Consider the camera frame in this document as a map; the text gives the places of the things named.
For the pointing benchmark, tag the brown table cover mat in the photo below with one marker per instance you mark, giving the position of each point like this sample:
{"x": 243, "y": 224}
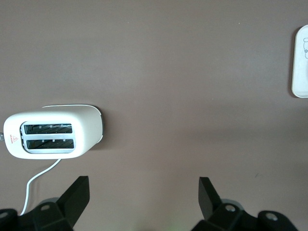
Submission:
{"x": 168, "y": 72}

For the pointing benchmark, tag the white two-slot toaster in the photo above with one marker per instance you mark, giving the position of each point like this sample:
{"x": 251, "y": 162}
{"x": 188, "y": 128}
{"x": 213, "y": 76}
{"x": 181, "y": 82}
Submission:
{"x": 89, "y": 130}

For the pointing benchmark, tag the beige rabbit print tray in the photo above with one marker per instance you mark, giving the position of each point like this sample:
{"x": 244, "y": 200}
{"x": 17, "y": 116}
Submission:
{"x": 300, "y": 72}

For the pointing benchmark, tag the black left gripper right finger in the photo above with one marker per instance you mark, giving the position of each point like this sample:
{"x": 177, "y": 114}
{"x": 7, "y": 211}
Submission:
{"x": 211, "y": 204}

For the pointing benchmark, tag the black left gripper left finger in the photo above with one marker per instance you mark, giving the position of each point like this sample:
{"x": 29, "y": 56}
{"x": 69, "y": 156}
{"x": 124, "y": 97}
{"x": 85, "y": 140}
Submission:
{"x": 72, "y": 199}

